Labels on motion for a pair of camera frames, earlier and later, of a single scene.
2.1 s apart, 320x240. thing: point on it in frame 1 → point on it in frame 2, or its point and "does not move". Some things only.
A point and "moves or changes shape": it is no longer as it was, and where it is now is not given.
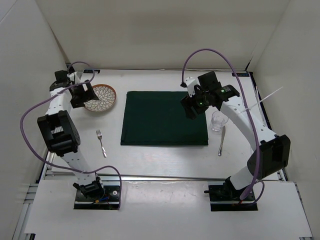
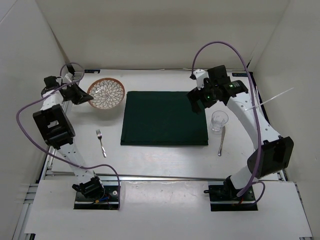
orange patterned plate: x=107 y=96 moves or changes shape
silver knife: x=220 y=152 does not move
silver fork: x=99 y=137 does not move
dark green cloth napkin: x=153 y=118 does not move
